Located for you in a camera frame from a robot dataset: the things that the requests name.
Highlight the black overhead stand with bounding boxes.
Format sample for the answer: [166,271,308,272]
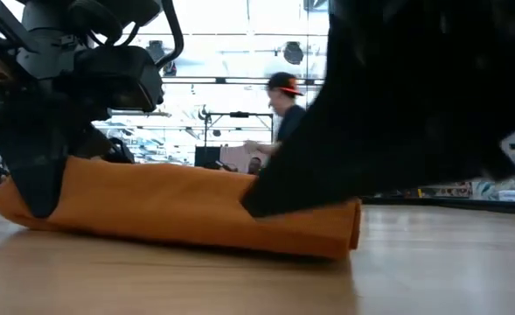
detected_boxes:
[200,111,275,150]

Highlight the orange towel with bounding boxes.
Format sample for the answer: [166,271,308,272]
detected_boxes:
[0,155,363,262]

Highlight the floral patterned cloth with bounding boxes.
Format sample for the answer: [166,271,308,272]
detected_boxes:
[472,148,515,201]

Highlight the pink hanging cloth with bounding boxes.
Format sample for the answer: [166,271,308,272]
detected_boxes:
[219,143,280,174]

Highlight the small black monitor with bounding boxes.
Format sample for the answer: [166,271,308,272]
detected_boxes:
[194,146,222,168]

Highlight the brown patterned cloth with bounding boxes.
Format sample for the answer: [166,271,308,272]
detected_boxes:
[421,182,474,198]

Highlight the ceiling cable reel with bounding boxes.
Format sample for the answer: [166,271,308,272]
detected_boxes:
[282,41,305,66]
[146,39,177,78]

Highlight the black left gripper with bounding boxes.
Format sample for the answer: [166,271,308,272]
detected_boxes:
[0,0,136,219]

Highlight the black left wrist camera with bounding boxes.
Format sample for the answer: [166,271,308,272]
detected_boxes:
[73,45,165,113]

